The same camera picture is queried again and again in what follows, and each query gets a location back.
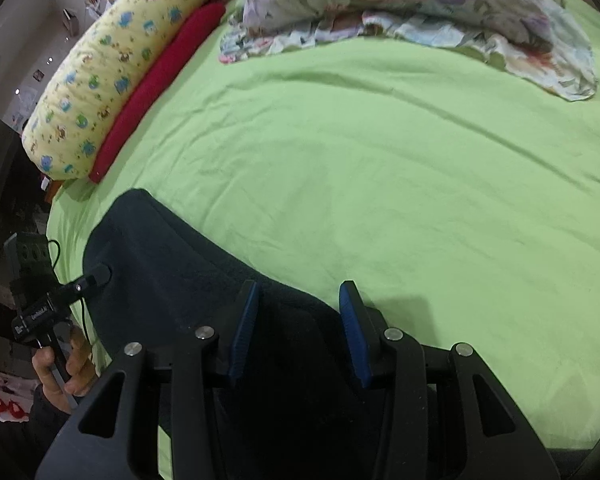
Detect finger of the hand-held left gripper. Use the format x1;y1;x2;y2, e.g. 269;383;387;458
52;266;112;306

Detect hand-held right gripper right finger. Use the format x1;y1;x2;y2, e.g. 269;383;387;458
339;280;562;480

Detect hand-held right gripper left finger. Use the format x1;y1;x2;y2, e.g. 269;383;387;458
34;280;260;480

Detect dark knit pants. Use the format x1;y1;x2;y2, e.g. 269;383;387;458
82;189;451;480

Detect person's left hand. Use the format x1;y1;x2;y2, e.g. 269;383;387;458
32;329;99;414

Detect white cloth with red prints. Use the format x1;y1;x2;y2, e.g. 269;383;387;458
0;365;38;423

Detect dark cabinet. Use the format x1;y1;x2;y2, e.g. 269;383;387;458
0;110;48;266

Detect green bed sheet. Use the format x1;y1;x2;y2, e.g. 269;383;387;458
45;0;600;480

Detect red towel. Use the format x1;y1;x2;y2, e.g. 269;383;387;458
87;1;227;185

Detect yellow printed bolster pillow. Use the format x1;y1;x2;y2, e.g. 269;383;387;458
21;0;212;181

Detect floral ruffled pillow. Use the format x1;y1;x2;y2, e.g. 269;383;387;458
218;0;599;103

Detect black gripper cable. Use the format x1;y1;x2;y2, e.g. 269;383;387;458
46;238;101;348

